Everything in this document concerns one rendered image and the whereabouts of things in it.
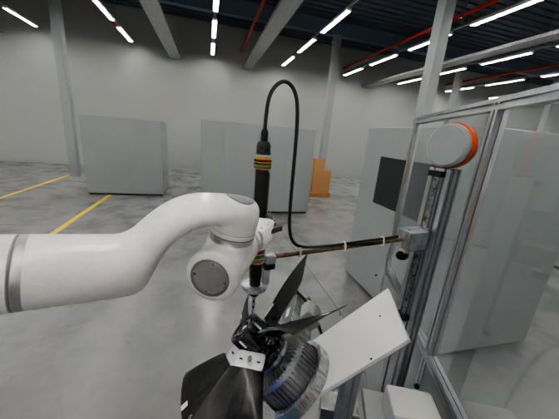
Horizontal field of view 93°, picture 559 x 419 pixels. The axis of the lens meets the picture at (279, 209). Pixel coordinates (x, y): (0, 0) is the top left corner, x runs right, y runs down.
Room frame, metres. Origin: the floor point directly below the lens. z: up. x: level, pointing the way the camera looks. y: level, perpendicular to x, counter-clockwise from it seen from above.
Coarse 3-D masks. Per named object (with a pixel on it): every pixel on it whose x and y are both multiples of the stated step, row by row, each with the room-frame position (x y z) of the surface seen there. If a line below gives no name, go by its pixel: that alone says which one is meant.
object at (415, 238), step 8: (400, 232) 0.94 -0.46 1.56; (408, 232) 0.91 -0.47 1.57; (416, 232) 0.92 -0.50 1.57; (424, 232) 0.93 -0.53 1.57; (408, 240) 0.90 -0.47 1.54; (416, 240) 0.91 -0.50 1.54; (424, 240) 0.93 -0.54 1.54; (408, 248) 0.90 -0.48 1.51; (416, 248) 0.91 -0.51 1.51; (424, 248) 0.93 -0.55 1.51
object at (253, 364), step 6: (240, 354) 0.69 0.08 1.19; (246, 354) 0.69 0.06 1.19; (252, 354) 0.69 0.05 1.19; (258, 354) 0.69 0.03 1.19; (264, 354) 0.69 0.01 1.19; (240, 360) 0.67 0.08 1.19; (246, 360) 0.67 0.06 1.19; (252, 360) 0.67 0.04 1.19; (258, 360) 0.67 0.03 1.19; (264, 360) 0.67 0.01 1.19; (240, 366) 0.65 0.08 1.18; (246, 366) 0.65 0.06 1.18; (252, 366) 0.65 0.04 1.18; (258, 366) 0.65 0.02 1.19
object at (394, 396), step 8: (384, 392) 0.82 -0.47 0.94; (392, 392) 0.79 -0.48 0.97; (400, 392) 0.79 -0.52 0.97; (408, 392) 0.80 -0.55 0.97; (416, 392) 0.80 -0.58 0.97; (424, 392) 0.80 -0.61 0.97; (384, 400) 0.80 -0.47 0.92; (392, 400) 0.76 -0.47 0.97; (400, 400) 0.76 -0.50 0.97; (408, 400) 0.77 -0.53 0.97; (416, 400) 0.77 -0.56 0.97; (424, 400) 0.77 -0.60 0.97; (432, 400) 0.77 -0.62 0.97; (384, 408) 0.78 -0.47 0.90; (392, 408) 0.73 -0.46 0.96; (400, 408) 0.73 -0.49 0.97; (408, 408) 0.73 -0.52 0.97; (416, 408) 0.74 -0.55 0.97; (424, 408) 0.74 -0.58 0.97; (432, 408) 0.74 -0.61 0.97; (384, 416) 0.77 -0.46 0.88; (392, 416) 0.71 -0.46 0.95; (400, 416) 0.71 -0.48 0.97; (408, 416) 0.71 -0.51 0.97; (416, 416) 0.71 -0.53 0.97; (424, 416) 0.71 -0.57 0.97; (432, 416) 0.71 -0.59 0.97
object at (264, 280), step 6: (270, 252) 0.70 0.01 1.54; (270, 258) 0.67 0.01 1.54; (276, 258) 0.68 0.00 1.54; (264, 264) 0.67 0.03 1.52; (270, 264) 0.67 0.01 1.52; (264, 270) 0.67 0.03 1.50; (264, 276) 0.66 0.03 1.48; (246, 282) 0.67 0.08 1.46; (264, 282) 0.66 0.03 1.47; (246, 288) 0.64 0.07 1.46; (252, 288) 0.64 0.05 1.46; (258, 288) 0.65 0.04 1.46; (264, 288) 0.65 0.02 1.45
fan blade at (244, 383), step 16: (240, 368) 0.63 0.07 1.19; (224, 384) 0.59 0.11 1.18; (240, 384) 0.59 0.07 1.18; (256, 384) 0.59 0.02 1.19; (208, 400) 0.55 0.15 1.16; (224, 400) 0.54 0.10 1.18; (240, 400) 0.54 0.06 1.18; (256, 400) 0.54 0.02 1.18; (208, 416) 0.51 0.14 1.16; (224, 416) 0.51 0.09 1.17; (240, 416) 0.50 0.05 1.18; (256, 416) 0.50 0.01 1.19
